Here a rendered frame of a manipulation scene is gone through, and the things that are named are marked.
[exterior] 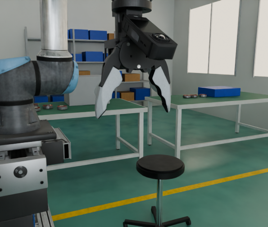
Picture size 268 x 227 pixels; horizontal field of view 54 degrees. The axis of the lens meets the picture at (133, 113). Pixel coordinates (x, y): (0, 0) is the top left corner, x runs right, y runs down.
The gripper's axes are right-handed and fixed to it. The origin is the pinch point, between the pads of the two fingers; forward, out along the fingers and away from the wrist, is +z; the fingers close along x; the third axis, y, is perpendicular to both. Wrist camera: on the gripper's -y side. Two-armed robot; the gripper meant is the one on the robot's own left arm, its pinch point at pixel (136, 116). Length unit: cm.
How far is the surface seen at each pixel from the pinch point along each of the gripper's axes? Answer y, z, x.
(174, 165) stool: 98, 59, -76
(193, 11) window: 531, -138, -417
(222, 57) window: 417, -22, -414
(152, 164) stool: 107, 59, -64
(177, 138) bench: 220, 83, -163
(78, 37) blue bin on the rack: 577, -67, -130
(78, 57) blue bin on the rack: 578, -21, -128
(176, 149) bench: 220, 98, -163
